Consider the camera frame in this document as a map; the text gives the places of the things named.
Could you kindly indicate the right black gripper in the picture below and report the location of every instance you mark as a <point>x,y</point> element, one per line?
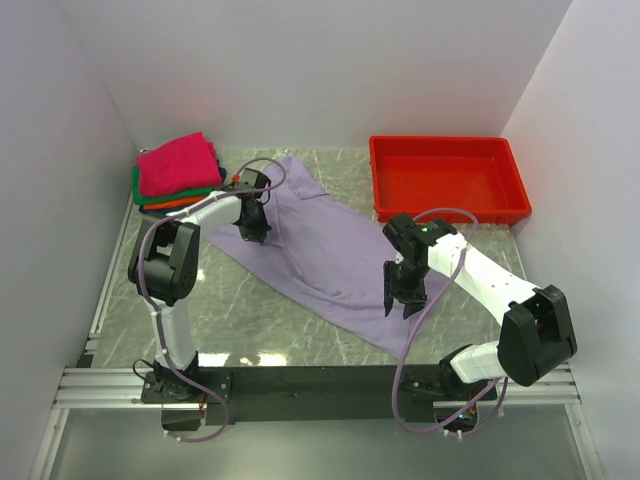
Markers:
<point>415,299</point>

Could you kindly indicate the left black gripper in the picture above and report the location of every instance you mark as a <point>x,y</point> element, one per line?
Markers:
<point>259,233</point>

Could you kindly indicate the lavender t shirt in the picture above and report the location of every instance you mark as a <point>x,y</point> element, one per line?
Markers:
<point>322,255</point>

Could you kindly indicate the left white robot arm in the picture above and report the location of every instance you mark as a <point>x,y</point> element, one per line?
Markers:
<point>165,261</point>

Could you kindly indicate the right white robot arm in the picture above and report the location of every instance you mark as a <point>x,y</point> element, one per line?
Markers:
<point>536,330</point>

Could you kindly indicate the folded orange t shirt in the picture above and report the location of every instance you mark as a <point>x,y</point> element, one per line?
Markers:
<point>176,203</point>

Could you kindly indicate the folded pink t shirt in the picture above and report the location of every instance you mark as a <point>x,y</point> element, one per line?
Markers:
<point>185,163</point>

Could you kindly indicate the folded navy blue t shirt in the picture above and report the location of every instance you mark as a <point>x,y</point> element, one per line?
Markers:
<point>139,199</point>

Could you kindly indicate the folded green t shirt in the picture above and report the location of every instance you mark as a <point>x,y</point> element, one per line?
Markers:
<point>151,186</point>

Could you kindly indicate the red plastic tray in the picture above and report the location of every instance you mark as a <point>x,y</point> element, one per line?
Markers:
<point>412,174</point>

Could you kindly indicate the black base beam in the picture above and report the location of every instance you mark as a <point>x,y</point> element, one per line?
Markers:
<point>307,393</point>

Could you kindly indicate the aluminium rail frame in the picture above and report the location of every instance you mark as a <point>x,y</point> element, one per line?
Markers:
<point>98,429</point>

